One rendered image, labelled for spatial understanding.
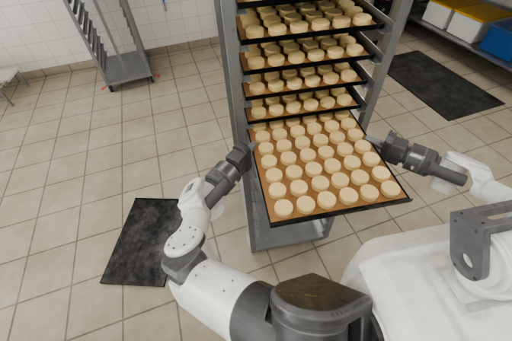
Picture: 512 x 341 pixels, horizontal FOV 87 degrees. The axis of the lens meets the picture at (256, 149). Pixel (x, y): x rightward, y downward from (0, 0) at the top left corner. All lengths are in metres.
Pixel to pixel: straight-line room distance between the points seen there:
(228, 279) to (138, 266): 1.57
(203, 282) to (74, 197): 2.14
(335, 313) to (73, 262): 2.01
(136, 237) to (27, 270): 0.68
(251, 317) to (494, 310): 0.28
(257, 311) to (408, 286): 0.19
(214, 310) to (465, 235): 0.32
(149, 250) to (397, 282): 1.75
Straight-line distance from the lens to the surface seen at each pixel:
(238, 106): 0.83
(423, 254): 0.44
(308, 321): 0.34
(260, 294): 0.40
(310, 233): 1.77
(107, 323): 1.97
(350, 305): 0.37
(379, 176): 0.86
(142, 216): 2.15
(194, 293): 0.48
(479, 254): 0.34
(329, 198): 0.77
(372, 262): 0.41
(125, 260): 2.04
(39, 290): 2.27
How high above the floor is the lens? 1.73
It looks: 47 degrees down
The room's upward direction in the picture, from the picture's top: 3 degrees counter-clockwise
